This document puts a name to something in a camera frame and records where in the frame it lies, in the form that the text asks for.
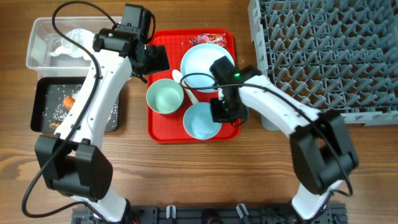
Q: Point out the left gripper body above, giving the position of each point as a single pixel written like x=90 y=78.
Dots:
x=153 y=61

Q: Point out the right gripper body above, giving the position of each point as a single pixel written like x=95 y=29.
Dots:
x=223 y=110

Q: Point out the light blue bowl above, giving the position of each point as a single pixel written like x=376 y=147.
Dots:
x=198 y=122

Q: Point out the white spoon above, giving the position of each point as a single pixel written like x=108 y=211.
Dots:
x=177 y=76

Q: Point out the green bowl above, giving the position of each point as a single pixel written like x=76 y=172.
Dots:
x=165 y=96

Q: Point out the light blue plate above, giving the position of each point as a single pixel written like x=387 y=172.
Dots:
x=199 y=59

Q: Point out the white napkin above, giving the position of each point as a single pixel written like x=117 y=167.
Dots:
x=80 y=36

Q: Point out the red candy wrapper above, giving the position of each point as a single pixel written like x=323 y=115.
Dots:
x=218 y=39

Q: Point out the orange carrot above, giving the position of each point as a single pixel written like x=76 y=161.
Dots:
x=68 y=102

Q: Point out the white rice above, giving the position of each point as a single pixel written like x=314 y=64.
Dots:
x=55 y=111

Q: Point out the brown food scrap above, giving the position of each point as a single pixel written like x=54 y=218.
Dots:
x=55 y=125

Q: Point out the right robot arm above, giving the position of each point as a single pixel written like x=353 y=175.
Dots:
x=323 y=153

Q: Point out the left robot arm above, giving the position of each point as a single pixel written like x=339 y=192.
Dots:
x=71 y=161

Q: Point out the grey dishwasher rack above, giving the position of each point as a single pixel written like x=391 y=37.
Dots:
x=331 y=55

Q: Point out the red serving tray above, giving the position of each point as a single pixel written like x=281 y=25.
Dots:
x=168 y=128

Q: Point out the black tray bin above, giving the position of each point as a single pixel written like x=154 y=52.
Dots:
x=38 y=123

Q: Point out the clear plastic bin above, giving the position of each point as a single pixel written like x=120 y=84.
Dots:
x=44 y=40

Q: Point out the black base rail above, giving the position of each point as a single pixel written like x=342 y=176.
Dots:
x=271 y=213

